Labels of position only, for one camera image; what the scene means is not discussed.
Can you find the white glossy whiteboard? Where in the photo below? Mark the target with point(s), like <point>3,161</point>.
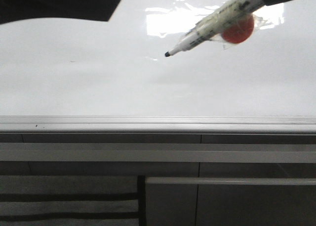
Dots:
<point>56,67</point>

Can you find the white whiteboard marker black tip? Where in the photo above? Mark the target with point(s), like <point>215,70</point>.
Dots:
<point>218,21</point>

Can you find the aluminium whiteboard tray rail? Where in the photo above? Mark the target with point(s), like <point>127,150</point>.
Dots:
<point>297,125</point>

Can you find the red round magnet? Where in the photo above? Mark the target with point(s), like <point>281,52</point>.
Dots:
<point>241,30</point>

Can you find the grey cabinet with drawers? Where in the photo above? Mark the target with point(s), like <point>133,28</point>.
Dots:
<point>157,193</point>

